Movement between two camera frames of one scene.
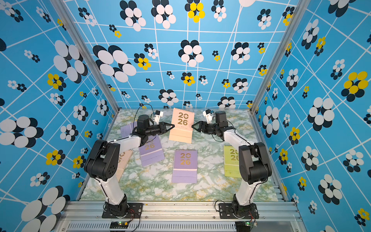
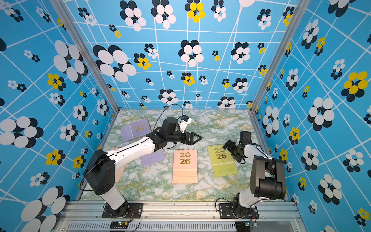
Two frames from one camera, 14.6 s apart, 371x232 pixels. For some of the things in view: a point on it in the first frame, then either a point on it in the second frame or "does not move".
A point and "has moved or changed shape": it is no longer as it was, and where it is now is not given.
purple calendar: (152, 152) does not move
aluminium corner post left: (63, 10) does not move
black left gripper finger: (163, 128) -> (191, 138)
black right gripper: (200, 127) -> (232, 144)
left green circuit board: (119, 224) does not move
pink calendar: (183, 121) has moved or changed shape
